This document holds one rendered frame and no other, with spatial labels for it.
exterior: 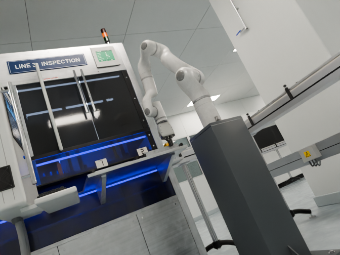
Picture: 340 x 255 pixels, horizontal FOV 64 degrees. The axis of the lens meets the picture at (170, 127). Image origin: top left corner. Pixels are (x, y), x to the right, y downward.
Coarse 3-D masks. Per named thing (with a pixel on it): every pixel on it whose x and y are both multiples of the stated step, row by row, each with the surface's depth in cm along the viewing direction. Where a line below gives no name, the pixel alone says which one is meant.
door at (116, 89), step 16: (80, 80) 228; (96, 80) 233; (112, 80) 239; (96, 96) 227; (112, 96) 232; (128, 96) 238; (96, 112) 221; (112, 112) 226; (128, 112) 231; (96, 128) 216; (112, 128) 221; (128, 128) 225
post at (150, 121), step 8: (120, 48) 255; (128, 64) 250; (128, 72) 247; (136, 80) 246; (136, 88) 243; (144, 112) 236; (152, 120) 235; (152, 128) 232; (160, 144) 228; (168, 176) 220; (176, 184) 219; (176, 192) 216; (184, 200) 215; (184, 208) 213; (192, 224) 210; (192, 232) 207; (200, 240) 207; (200, 248) 204
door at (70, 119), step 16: (64, 80) 223; (32, 96) 209; (48, 96) 213; (64, 96) 218; (80, 96) 222; (32, 112) 204; (48, 112) 208; (64, 112) 212; (80, 112) 217; (32, 128) 199; (48, 128) 203; (64, 128) 207; (80, 128) 212; (32, 144) 195; (48, 144) 198; (64, 144) 202
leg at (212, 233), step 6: (186, 162) 244; (186, 168) 244; (186, 174) 243; (192, 180) 241; (192, 186) 239; (198, 192) 239; (198, 198) 236; (198, 204) 235; (204, 210) 233; (204, 216) 232; (210, 222) 231; (210, 228) 229; (210, 234) 229; (216, 234) 229; (216, 240) 226
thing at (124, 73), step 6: (126, 72) 246; (126, 78) 244; (126, 84) 241; (132, 90) 241; (132, 96) 238; (138, 102) 238; (138, 108) 235; (138, 114) 233; (144, 120) 233; (144, 126) 230; (150, 132) 230; (150, 138) 227; (150, 144) 225
